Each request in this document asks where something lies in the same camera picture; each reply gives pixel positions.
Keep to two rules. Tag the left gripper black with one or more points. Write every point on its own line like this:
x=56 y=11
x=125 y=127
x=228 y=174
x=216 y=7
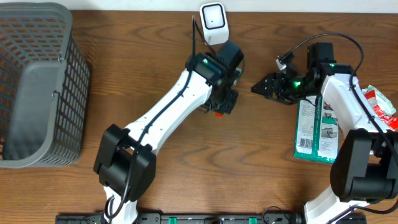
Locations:
x=229 y=109

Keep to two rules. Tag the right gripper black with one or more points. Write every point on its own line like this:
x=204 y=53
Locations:
x=280 y=77

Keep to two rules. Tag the dark green packet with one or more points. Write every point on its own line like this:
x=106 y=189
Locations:
x=317 y=131

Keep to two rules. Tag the red snack bag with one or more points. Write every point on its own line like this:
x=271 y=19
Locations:
x=391 y=121

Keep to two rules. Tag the light green wipes pack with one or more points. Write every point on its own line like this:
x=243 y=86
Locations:
x=382 y=101

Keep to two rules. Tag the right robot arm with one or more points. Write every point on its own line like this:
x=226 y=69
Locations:
x=365 y=169

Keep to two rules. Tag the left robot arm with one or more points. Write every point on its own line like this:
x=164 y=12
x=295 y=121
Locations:
x=127 y=157

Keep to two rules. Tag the white barcode scanner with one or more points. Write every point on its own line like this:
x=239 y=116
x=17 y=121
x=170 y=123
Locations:
x=214 y=23

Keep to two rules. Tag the grey plastic mesh basket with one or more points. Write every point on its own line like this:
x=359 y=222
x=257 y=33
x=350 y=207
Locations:
x=45 y=82

